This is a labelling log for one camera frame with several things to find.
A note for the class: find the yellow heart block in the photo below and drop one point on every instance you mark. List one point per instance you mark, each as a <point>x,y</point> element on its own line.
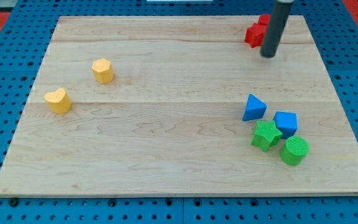
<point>58,101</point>

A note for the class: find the light wooden board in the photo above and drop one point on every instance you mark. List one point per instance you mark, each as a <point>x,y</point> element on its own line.
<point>170,123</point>

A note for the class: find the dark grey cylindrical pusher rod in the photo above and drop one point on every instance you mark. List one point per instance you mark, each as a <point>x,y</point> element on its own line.
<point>277,22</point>

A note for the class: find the red block behind rod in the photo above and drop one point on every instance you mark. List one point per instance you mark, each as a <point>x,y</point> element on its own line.
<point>264,19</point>

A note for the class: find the red star block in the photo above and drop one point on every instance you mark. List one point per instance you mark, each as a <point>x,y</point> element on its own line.
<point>255,35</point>

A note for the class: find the green cylinder block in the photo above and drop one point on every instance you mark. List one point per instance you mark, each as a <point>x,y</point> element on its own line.
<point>294,150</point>

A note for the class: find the blue cube block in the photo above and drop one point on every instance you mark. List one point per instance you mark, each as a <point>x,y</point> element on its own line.
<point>286,122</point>

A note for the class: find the blue triangle block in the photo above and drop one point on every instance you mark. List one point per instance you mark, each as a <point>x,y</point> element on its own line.
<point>254,109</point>

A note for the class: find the yellow hexagon block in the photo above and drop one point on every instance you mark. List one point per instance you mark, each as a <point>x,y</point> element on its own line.
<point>102,70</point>

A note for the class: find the green star block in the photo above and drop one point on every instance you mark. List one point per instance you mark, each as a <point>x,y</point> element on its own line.
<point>266,135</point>

